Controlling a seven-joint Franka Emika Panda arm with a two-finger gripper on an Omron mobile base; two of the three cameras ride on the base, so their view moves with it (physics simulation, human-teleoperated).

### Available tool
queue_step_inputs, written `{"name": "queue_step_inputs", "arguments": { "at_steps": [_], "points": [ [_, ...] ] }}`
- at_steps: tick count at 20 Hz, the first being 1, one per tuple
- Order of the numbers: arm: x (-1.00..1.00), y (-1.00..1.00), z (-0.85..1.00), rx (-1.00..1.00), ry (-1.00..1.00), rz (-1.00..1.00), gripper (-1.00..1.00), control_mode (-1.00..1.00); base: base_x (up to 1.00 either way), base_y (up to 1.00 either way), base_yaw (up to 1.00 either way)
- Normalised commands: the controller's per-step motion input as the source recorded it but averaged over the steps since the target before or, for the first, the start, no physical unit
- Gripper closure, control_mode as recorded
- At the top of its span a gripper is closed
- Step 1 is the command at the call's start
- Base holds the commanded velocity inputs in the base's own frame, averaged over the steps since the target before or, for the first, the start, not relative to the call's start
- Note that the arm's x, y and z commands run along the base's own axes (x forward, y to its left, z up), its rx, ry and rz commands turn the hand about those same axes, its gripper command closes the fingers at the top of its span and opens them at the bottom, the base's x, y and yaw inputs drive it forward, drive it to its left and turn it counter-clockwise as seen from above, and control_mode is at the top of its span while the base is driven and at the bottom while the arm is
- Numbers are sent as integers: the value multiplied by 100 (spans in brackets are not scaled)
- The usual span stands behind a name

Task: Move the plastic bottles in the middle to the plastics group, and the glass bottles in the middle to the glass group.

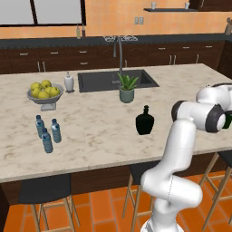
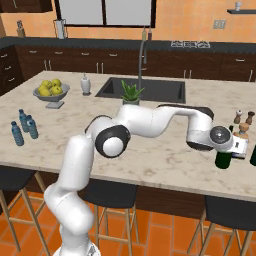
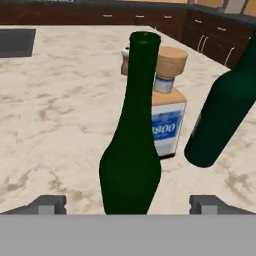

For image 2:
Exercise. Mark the blue plastic water bottle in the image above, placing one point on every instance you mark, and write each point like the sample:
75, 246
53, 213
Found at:
23, 120
32, 128
17, 135

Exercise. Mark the light wooden mill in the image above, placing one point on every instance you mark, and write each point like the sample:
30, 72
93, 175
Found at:
243, 129

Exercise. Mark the grey fruit bowl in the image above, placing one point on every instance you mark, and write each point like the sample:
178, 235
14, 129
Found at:
53, 98

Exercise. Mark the white soap dispenser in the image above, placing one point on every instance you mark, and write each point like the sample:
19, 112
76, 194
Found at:
86, 85

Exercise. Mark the grey wall socket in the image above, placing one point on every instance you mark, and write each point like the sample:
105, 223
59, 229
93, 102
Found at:
219, 24

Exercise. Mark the dark sink basin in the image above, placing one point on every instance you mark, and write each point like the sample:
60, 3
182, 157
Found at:
156, 90

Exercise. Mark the dark green glass bottle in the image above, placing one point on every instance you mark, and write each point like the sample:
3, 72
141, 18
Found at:
223, 160
253, 156

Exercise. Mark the black seat wooden bar stool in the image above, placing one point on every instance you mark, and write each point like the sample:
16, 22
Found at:
113, 195
13, 180
230, 213

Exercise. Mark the green potted plant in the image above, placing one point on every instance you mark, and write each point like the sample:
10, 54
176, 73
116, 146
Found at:
131, 93

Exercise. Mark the white cup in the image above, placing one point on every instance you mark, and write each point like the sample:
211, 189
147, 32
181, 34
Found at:
238, 6

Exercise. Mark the grey tall tap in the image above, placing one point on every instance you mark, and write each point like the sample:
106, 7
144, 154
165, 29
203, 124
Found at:
141, 60

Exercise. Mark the dark brown island base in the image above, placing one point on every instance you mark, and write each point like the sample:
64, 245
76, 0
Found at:
166, 203

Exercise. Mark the black framed window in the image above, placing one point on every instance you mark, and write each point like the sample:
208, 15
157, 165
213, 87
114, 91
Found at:
105, 12

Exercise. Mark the dark wall shelf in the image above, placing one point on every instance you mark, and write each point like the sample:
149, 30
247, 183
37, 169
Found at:
241, 11

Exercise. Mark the white paper towel roll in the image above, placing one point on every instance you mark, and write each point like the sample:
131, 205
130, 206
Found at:
60, 29

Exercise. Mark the yellow-green apple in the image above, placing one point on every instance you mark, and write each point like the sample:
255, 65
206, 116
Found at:
56, 82
46, 84
57, 90
43, 90

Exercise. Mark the dark brown cupboard run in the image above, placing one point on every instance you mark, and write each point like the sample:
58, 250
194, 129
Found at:
110, 61

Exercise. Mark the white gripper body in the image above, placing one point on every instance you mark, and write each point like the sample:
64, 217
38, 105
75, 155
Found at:
240, 154

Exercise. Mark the dark brown wall cupboard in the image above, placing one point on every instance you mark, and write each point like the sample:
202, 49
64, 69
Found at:
26, 5

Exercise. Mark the dark red bottle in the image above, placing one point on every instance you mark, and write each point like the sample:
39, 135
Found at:
150, 34

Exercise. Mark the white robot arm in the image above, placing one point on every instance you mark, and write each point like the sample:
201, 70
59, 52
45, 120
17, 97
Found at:
75, 173

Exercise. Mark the wooden knife block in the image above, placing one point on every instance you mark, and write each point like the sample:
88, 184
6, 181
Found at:
20, 30

